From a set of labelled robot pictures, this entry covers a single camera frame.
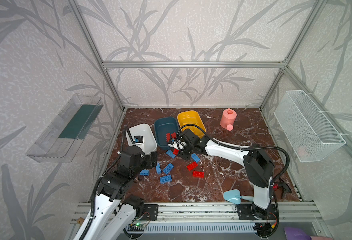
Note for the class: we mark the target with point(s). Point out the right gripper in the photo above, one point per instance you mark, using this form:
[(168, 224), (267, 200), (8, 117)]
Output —
[(183, 144)]

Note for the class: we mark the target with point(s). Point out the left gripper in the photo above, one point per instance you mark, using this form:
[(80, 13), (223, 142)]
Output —
[(151, 159)]

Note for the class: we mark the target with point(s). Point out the blue lego brick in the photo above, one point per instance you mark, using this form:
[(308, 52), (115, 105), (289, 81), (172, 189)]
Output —
[(165, 179), (158, 169), (170, 154), (195, 158), (144, 173)]

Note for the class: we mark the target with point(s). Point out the red lego brick bottom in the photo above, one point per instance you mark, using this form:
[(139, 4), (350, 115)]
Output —
[(198, 174)]

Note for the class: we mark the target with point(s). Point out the blue lego brick diagonal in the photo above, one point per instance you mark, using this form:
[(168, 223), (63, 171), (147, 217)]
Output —
[(168, 169)]

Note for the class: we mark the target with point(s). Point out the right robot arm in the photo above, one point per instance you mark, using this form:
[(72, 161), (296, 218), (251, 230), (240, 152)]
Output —
[(257, 163)]

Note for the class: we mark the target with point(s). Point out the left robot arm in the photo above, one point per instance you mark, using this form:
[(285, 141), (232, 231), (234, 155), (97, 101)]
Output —
[(110, 211)]

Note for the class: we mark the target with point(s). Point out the white plastic bin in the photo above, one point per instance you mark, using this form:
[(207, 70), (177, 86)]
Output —
[(150, 144)]

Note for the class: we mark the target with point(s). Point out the yellow plastic bin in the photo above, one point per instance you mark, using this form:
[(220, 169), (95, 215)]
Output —
[(191, 117)]

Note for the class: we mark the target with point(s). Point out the teal plastic bin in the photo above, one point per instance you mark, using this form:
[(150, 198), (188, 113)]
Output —
[(162, 127)]

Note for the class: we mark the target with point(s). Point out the blue lego brick bottom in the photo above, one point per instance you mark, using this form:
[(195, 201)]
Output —
[(165, 179)]

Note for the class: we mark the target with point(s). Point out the pink toy watering can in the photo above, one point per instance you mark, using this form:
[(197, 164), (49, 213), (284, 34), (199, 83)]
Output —
[(228, 119)]

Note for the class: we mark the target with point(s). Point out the light blue toy shovel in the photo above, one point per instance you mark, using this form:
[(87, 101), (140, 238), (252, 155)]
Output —
[(235, 197)]

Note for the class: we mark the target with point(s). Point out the purple toy object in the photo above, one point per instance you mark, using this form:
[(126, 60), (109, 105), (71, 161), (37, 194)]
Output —
[(296, 234)]

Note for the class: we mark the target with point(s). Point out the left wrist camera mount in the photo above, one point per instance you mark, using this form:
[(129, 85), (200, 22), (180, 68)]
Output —
[(138, 140)]

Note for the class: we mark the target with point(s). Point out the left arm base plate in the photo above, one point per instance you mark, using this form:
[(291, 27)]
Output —
[(147, 212)]

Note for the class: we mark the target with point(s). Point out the clear acrylic wall shelf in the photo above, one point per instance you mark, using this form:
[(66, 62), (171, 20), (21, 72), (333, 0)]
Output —
[(63, 137)]

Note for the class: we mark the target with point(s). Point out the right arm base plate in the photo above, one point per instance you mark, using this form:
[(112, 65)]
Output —
[(250, 211)]

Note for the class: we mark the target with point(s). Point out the aluminium front rail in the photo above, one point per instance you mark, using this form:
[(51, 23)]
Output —
[(224, 212)]

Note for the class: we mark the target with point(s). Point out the white wire basket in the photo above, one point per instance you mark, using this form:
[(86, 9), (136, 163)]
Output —
[(311, 134)]

